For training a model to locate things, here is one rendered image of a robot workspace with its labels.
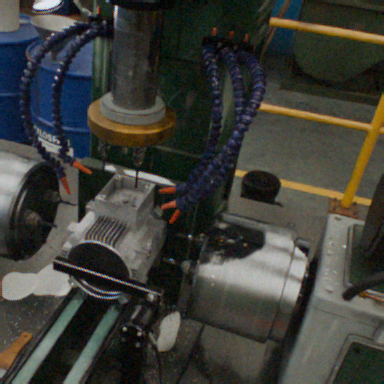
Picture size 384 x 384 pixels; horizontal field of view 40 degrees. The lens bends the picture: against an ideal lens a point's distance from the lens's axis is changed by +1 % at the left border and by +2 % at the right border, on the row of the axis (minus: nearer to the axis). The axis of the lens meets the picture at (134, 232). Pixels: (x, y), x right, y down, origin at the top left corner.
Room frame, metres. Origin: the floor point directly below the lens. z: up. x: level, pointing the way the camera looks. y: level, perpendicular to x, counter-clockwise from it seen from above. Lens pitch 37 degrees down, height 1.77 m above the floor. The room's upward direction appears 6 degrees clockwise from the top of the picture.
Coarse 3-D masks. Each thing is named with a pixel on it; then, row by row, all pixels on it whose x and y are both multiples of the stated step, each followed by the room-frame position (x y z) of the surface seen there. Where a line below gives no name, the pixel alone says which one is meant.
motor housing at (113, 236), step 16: (80, 224) 0.95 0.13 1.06; (96, 224) 0.91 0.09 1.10; (112, 224) 0.92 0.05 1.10; (144, 224) 0.97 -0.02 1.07; (80, 240) 0.88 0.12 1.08; (96, 240) 0.86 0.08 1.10; (112, 240) 0.86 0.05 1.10; (128, 240) 0.89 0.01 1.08; (144, 240) 0.92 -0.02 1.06; (160, 240) 0.97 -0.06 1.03; (64, 256) 0.88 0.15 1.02; (80, 256) 0.93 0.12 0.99; (96, 256) 0.97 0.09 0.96; (112, 256) 1.00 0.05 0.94; (112, 272) 0.94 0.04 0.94; (128, 272) 0.93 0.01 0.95; (144, 272) 0.87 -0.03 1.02; (96, 288) 0.88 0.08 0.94
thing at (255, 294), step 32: (224, 224) 0.87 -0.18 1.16; (256, 224) 0.88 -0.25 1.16; (224, 256) 0.80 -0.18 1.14; (256, 256) 0.79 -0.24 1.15; (288, 256) 0.79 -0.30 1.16; (192, 288) 0.77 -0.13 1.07; (224, 288) 0.76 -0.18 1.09; (256, 288) 0.75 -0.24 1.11; (288, 288) 0.75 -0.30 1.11; (224, 320) 0.75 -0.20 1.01; (256, 320) 0.73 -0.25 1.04; (288, 320) 0.72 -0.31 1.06
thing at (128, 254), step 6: (156, 210) 1.01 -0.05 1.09; (156, 216) 1.00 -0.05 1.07; (72, 234) 0.89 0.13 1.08; (78, 234) 0.89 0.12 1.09; (72, 240) 0.88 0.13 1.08; (78, 240) 0.87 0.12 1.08; (126, 252) 0.84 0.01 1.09; (132, 252) 0.85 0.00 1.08; (126, 258) 0.84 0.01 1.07; (132, 258) 0.83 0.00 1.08; (72, 282) 0.88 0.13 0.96; (126, 294) 0.84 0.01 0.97; (120, 300) 0.84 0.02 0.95; (126, 300) 0.83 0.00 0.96
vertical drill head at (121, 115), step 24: (120, 24) 0.96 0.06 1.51; (144, 24) 0.95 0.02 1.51; (120, 48) 0.96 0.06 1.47; (144, 48) 0.95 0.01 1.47; (120, 72) 0.95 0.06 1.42; (144, 72) 0.95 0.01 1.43; (120, 96) 0.95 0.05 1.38; (144, 96) 0.95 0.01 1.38; (96, 120) 0.93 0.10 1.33; (120, 120) 0.93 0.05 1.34; (144, 120) 0.93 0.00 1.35; (168, 120) 0.96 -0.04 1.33; (120, 144) 0.90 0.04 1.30; (144, 144) 0.91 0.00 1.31
